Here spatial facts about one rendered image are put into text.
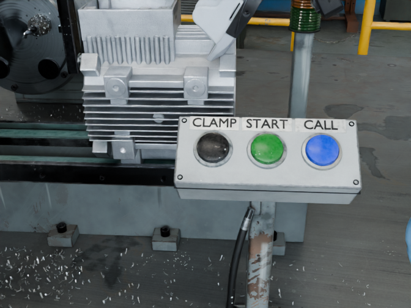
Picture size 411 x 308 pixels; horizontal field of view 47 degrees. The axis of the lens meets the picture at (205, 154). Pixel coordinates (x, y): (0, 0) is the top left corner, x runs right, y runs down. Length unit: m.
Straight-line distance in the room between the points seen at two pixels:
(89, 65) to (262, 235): 0.31
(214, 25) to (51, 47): 0.45
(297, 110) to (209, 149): 0.61
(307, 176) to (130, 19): 0.32
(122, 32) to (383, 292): 0.49
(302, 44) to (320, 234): 0.39
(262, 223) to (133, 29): 0.30
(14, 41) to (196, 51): 0.44
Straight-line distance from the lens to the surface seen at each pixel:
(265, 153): 0.44
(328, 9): 0.59
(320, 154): 0.44
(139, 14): 0.63
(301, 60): 0.99
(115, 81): 0.61
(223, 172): 0.44
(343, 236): 0.79
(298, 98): 1.02
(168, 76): 0.63
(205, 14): 0.59
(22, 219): 0.81
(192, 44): 0.64
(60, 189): 0.75
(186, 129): 0.46
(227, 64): 0.61
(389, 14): 5.34
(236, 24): 0.58
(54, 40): 0.96
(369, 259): 0.75
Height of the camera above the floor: 1.28
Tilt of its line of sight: 29 degrees down
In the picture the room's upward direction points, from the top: 1 degrees counter-clockwise
